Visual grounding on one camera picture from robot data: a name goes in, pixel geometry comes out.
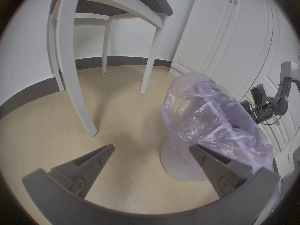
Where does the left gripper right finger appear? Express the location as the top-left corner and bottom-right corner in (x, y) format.
(189, 144), (254, 200)

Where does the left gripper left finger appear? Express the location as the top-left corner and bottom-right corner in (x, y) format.
(50, 144), (115, 199)

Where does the purple plastic bag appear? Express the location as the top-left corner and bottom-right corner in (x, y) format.
(161, 71), (275, 182)

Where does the white trash bin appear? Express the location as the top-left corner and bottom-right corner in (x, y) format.
(160, 137), (209, 182)

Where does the white wardrobe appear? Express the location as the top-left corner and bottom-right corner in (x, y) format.
(170, 0), (300, 153)

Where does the white chair grey seat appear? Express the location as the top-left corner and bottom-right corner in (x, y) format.
(46, 0), (174, 137)

